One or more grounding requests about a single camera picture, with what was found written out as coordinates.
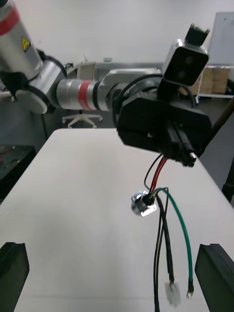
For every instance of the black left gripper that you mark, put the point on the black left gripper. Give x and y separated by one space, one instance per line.
143 122

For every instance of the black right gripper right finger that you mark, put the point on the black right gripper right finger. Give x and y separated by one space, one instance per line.
217 275

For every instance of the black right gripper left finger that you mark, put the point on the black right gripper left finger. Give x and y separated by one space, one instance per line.
12 273

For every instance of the silver-grey left robot arm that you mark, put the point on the silver-grey left robot arm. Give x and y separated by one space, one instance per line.
70 93

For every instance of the white shelf with cardboard boxes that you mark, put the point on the white shelf with cardboard boxes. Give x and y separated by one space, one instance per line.
214 80

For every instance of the white office chair base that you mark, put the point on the white office chair base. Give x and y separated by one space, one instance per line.
81 120

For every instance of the black perforated metal plate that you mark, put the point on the black perforated metal plate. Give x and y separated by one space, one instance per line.
14 168

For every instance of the white board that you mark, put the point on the white board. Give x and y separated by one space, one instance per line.
223 39

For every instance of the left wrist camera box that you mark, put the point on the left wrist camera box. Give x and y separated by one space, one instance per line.
186 64

